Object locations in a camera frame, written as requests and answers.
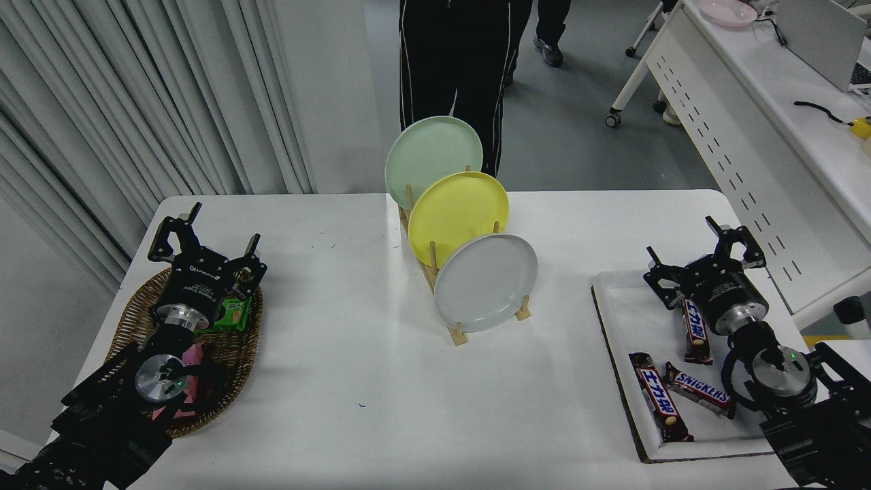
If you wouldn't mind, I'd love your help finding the white side table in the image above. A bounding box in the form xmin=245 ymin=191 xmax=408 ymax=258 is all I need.
xmin=810 ymin=338 xmax=871 ymax=385

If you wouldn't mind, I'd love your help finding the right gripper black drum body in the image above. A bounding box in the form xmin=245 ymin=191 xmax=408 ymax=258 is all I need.
xmin=684 ymin=255 xmax=770 ymax=334

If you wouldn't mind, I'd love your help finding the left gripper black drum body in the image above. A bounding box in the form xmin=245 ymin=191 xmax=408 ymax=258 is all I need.
xmin=160 ymin=246 xmax=235 ymax=326

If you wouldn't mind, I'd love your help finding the grey laptop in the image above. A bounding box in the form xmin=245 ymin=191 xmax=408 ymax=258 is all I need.
xmin=776 ymin=0 xmax=871 ymax=93

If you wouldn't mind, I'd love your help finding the green snack packet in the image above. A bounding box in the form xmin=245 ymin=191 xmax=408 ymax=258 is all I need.
xmin=201 ymin=296 xmax=251 ymax=333

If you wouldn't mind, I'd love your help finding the person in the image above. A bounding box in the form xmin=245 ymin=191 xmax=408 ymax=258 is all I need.
xmin=398 ymin=0 xmax=533 ymax=179
xmin=502 ymin=0 xmax=572 ymax=88

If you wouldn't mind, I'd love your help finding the brown Snickers bar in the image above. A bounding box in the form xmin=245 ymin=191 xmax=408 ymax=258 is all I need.
xmin=663 ymin=361 xmax=738 ymax=420

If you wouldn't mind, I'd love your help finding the yellow plate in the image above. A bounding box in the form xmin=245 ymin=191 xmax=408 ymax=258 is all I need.
xmin=408 ymin=171 xmax=510 ymax=270

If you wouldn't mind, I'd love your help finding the pink plate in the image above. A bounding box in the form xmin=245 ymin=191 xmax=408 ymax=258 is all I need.
xmin=698 ymin=0 xmax=758 ymax=28

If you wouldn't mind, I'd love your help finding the wooden plate rack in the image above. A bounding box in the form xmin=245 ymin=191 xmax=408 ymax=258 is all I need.
xmin=398 ymin=165 xmax=532 ymax=347

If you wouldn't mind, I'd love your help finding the brown wicker basket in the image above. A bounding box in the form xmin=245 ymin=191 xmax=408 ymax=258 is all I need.
xmin=105 ymin=265 xmax=264 ymax=438

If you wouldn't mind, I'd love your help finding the white perforated desk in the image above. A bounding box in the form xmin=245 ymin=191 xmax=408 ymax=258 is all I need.
xmin=606 ymin=0 xmax=871 ymax=331

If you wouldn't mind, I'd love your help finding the white rectangular tray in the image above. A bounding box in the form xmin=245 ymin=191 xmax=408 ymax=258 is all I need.
xmin=591 ymin=269 xmax=793 ymax=465

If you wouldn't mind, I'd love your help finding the grey plate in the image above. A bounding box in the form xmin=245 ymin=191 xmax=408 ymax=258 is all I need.
xmin=433 ymin=233 xmax=539 ymax=333

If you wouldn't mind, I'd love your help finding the pink snack packet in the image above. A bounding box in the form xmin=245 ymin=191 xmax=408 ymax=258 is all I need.
xmin=151 ymin=342 xmax=205 ymax=421

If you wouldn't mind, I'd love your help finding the pale green plate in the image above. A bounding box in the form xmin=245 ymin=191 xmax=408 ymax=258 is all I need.
xmin=384 ymin=116 xmax=484 ymax=212

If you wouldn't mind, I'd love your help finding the grey white curtain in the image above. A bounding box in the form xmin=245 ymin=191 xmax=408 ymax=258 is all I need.
xmin=0 ymin=0 xmax=317 ymax=300

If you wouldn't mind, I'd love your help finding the brown snack bar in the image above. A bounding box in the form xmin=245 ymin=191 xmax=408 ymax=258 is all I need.
xmin=680 ymin=298 xmax=714 ymax=366
xmin=628 ymin=352 xmax=695 ymax=444

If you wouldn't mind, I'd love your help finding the thick black cable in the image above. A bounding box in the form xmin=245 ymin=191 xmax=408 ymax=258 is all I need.
xmin=793 ymin=101 xmax=855 ymax=127

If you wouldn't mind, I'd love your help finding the thin black cable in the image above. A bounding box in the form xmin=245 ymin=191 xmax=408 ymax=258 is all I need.
xmin=754 ymin=15 xmax=788 ymax=48

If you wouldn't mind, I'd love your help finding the black cylinder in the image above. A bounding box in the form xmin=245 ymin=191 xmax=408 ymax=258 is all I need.
xmin=833 ymin=296 xmax=871 ymax=339

